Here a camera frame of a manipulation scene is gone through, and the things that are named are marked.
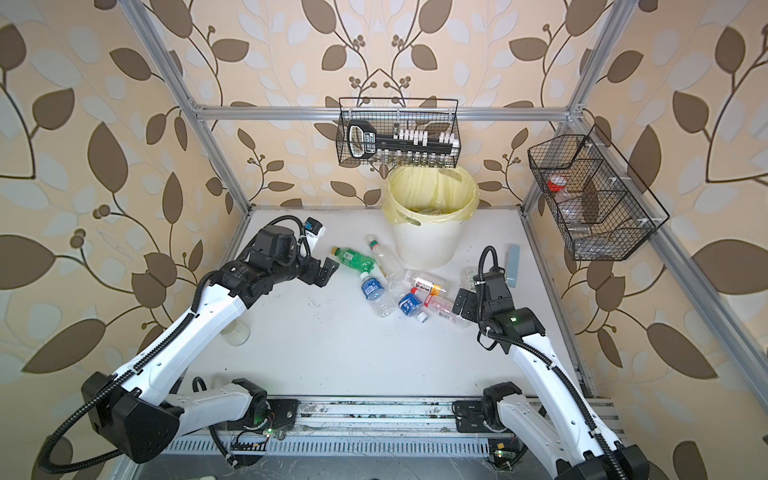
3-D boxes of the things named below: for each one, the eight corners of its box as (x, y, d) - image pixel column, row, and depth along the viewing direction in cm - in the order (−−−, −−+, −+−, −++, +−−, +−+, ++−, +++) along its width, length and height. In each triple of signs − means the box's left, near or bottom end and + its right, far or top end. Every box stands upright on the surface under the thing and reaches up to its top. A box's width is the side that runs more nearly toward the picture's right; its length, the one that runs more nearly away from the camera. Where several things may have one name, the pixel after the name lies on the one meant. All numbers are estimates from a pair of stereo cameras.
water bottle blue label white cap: (383, 320, 93) (382, 312, 88) (355, 286, 101) (354, 277, 96) (398, 309, 95) (398, 301, 91) (370, 276, 103) (369, 267, 99)
